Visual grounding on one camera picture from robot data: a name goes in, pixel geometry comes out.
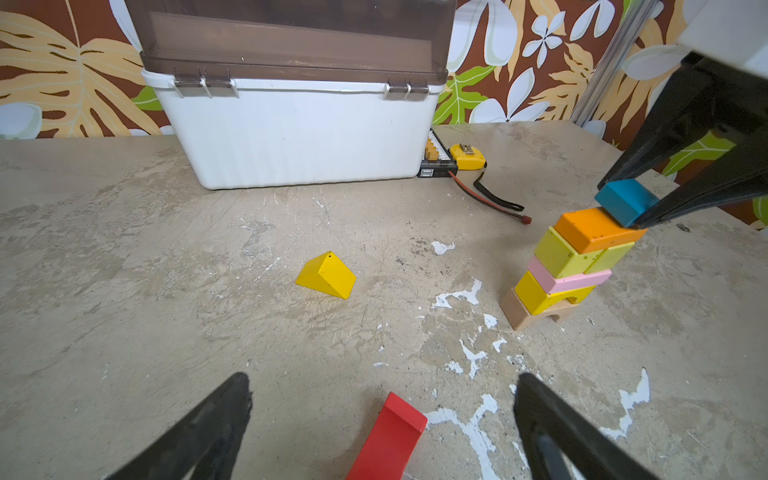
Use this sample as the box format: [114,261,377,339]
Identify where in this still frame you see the lime cube block front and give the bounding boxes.
[534,227,603,279]

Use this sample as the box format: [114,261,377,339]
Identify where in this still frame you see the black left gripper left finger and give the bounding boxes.
[108,372,252,479]

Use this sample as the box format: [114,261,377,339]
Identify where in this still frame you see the yellow tape measure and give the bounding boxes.
[449,143,487,171]

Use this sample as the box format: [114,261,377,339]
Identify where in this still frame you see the white storage box brown lid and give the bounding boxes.
[125,1,456,190]

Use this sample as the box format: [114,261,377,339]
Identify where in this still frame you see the black wrist strap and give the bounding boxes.
[472,172,526,213]

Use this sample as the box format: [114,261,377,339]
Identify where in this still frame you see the pink rectangular wood block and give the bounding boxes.
[527,257,612,294]

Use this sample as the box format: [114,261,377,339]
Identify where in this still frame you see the aluminium frame post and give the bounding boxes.
[570,0,657,127]

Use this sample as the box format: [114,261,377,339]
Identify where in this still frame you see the yellow arch wood block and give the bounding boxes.
[514,271,595,315]

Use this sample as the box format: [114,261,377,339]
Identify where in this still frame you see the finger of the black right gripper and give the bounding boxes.
[598,56,719,188]
[633,128,767,229]

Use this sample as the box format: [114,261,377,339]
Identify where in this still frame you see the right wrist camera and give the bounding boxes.
[678,0,768,79]

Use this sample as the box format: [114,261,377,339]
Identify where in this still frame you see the teal cube wood block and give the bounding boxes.
[595,179,659,228]

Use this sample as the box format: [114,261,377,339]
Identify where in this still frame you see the yellow triangular wood block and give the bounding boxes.
[295,251,356,300]

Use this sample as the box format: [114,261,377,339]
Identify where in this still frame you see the natural wood arch block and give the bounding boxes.
[500,289,579,331]

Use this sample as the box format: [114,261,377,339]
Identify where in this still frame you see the orange rectangular wood block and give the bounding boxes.
[554,207,647,254]

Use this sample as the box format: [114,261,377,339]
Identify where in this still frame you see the red arch wood block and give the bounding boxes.
[346,392,428,480]

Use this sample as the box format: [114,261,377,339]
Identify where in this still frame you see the red black power cable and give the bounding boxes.
[446,169,533,226]

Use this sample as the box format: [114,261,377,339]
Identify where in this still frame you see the lime cube block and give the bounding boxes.
[585,242,635,274]
[534,227,603,279]

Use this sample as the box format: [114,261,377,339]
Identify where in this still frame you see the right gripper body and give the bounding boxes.
[682,53,767,144]

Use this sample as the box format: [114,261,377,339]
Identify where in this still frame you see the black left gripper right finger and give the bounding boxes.
[514,373,656,479]

